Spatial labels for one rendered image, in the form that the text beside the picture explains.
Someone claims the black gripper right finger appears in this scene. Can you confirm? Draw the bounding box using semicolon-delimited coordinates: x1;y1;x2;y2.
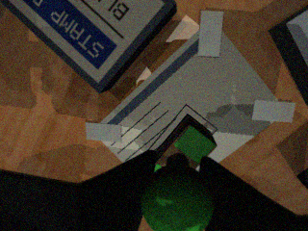
198;157;308;231

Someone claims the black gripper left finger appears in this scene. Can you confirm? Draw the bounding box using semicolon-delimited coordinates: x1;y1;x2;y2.
0;150;156;231

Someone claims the grey inspection card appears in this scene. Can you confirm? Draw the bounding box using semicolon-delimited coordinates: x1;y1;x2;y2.
86;11;295;163

